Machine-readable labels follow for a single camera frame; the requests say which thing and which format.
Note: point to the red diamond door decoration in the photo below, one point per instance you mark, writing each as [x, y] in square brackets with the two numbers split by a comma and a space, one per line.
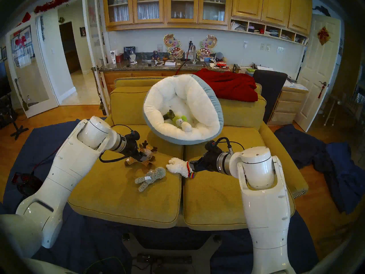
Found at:
[323, 35]

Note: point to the white panel door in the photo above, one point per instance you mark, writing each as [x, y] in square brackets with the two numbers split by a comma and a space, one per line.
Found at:
[318, 76]

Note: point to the black television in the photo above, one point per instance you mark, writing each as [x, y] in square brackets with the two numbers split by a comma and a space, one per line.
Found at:
[3, 79]

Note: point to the red bow decoration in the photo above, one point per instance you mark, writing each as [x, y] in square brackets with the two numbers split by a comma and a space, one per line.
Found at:
[20, 41]

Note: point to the black bat wall decoration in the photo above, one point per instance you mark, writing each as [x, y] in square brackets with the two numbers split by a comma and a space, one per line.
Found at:
[322, 10]

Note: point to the bright green cactus plush toy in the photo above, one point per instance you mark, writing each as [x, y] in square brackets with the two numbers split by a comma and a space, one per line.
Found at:
[182, 118]

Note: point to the metal sink faucet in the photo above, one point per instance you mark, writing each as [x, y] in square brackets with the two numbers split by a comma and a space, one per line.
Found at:
[194, 52]

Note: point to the red black bag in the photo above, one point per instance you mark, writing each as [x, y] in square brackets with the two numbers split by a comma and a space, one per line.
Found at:
[25, 185]

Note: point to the granite kitchen counter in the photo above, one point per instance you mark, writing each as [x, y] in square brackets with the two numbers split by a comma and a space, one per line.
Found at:
[131, 67]

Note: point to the white blue dog bed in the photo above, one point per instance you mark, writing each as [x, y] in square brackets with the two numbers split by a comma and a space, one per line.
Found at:
[182, 96]

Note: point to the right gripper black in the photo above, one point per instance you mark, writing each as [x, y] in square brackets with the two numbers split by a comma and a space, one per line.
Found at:
[209, 160]

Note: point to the dark blue crumpled blanket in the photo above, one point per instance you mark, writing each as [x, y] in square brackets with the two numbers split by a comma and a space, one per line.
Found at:
[342, 176]

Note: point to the wooden drawer unit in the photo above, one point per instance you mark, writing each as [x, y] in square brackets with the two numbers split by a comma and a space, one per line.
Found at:
[291, 105]

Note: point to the red tinsel garland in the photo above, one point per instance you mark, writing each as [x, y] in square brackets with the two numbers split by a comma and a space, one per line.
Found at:
[57, 2]

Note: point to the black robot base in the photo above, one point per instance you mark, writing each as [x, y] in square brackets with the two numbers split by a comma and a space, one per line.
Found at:
[171, 256]

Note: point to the white door with mirror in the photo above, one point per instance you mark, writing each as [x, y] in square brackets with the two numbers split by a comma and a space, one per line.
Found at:
[31, 76]

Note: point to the green white leek plush toy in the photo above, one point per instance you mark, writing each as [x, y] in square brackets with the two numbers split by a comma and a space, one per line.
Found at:
[185, 127]

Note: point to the black tripod stand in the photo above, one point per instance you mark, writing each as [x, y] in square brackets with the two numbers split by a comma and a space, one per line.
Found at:
[18, 130]

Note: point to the wooden wall cabinets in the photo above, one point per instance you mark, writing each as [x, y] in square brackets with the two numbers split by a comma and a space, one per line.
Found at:
[222, 6]

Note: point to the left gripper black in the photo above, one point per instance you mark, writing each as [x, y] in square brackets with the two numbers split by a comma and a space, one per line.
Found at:
[132, 145]

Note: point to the small hallway picture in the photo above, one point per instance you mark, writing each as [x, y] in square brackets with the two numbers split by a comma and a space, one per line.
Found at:
[83, 31]

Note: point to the red container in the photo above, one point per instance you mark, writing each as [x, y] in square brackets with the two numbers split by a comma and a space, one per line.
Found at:
[119, 58]

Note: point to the black chair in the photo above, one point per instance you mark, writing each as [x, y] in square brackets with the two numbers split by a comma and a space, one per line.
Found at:
[269, 88]

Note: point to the crochet reindeer plush toy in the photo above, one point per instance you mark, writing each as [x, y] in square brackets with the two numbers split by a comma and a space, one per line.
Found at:
[146, 157]

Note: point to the cartoon child wall decoration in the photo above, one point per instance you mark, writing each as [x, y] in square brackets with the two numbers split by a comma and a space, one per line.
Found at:
[207, 46]
[172, 46]

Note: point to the red blanket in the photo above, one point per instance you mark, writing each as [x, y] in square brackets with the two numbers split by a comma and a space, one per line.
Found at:
[231, 85]

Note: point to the yellow sofa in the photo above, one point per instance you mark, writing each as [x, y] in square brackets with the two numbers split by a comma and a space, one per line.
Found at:
[114, 196]

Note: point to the white llama plush toy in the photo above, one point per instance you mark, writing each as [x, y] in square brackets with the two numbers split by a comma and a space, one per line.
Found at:
[178, 166]

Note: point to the grey shaggy plush toy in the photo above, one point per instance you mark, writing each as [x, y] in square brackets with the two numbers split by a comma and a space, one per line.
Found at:
[149, 177]

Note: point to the white lotion bottle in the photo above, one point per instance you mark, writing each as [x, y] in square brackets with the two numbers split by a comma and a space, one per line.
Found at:
[113, 57]

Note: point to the blue floor rug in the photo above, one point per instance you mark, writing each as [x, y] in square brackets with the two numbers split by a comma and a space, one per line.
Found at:
[99, 245]

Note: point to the dark blue box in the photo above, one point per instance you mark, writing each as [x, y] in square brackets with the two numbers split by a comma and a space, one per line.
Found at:
[129, 52]

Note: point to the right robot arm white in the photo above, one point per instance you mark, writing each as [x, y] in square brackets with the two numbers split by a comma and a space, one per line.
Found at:
[265, 205]

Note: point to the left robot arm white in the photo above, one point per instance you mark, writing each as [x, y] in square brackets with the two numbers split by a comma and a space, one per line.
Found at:
[65, 167]

